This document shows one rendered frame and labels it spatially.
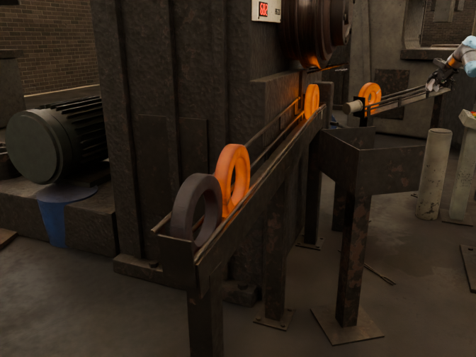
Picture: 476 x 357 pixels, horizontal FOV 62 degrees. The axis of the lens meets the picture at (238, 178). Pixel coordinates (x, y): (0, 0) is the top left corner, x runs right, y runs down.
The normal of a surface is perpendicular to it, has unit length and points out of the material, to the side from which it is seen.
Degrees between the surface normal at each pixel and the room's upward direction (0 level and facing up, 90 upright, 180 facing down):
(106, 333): 0
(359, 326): 0
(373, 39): 90
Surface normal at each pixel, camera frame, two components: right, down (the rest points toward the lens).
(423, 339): 0.00, -0.94
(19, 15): 0.92, 0.12
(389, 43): -0.59, 0.28
